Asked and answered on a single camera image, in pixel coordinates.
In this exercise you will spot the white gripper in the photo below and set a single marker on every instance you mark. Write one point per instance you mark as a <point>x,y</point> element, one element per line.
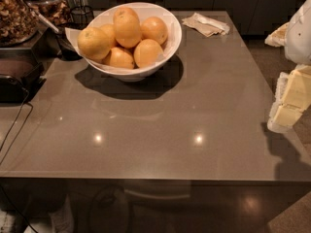
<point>299,36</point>

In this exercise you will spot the white ceramic bowl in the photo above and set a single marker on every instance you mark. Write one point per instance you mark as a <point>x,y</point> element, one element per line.
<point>136,73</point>

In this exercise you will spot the hidden back orange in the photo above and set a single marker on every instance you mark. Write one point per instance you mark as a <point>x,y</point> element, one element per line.
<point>109,31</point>

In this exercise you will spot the crumpled paper napkin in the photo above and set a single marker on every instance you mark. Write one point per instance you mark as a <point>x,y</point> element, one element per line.
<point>206,25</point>

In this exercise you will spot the black appliance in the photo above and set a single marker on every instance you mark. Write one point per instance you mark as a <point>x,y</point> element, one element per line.
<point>20,76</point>

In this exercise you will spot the large glass nut jar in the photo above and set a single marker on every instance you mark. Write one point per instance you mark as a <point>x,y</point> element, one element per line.
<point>17,22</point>

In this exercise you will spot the black wire cup holder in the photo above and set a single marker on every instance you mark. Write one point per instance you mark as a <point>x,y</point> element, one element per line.
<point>82,16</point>

